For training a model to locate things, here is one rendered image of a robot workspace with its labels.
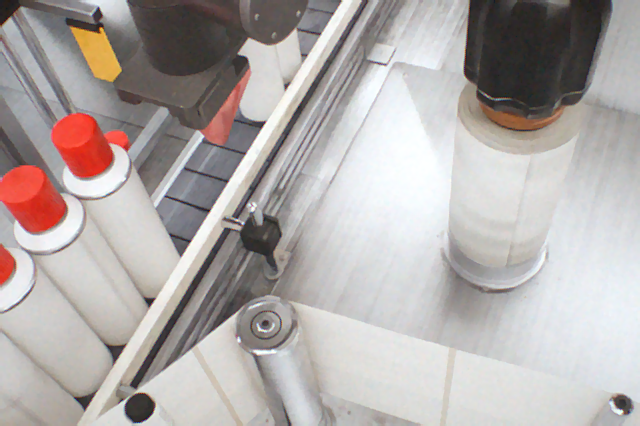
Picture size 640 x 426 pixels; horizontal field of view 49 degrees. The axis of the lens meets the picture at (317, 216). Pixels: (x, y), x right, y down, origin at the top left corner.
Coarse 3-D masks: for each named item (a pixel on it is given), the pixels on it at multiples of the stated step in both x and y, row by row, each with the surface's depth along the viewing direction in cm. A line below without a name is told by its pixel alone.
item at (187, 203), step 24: (312, 0) 86; (312, 24) 83; (312, 48) 81; (336, 48) 80; (240, 120) 75; (216, 144) 74; (240, 144) 73; (192, 168) 72; (216, 168) 72; (264, 168) 71; (168, 192) 71; (192, 192) 70; (216, 192) 70; (168, 216) 69; (192, 216) 69; (192, 240) 67; (192, 288) 64; (144, 360) 60
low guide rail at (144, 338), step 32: (352, 0) 79; (320, 64) 76; (288, 96) 72; (256, 160) 68; (224, 192) 66; (192, 256) 62; (160, 320) 59; (128, 352) 57; (128, 384) 57; (96, 416) 54
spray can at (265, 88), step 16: (256, 48) 66; (272, 48) 68; (256, 64) 68; (272, 64) 69; (256, 80) 69; (272, 80) 70; (256, 96) 71; (272, 96) 72; (256, 112) 73; (272, 112) 74
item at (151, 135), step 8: (160, 112) 66; (168, 112) 66; (152, 120) 65; (160, 120) 65; (168, 120) 66; (152, 128) 65; (160, 128) 65; (144, 136) 64; (152, 136) 64; (160, 136) 65; (136, 144) 64; (144, 144) 64; (152, 144) 65; (128, 152) 63; (136, 152) 63; (144, 152) 64; (136, 160) 63; (144, 160) 64; (136, 168) 63
